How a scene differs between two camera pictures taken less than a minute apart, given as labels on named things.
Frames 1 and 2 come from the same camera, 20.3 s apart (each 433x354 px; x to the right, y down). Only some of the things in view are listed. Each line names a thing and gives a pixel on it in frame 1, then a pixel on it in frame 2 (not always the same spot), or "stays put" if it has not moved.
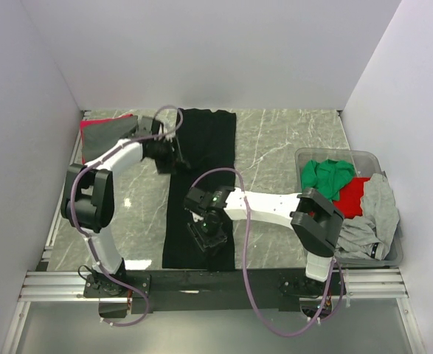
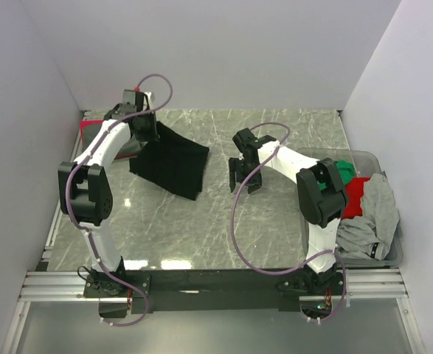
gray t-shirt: [369, 235] stays put
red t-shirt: [349, 206] stays put
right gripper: [203, 240] -> [234, 166]
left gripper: [167, 167] -> [152, 135]
